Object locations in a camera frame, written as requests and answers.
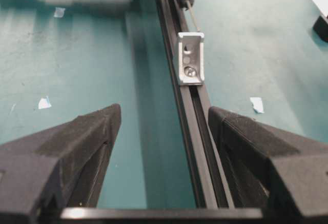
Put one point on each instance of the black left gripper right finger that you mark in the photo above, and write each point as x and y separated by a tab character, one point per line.
271	168

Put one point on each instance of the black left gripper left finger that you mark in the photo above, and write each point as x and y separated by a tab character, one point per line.
63	166

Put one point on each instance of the silver metal corner fitting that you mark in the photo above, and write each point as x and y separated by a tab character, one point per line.
189	58

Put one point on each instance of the black lower aluminium rail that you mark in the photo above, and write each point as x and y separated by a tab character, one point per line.
210	186

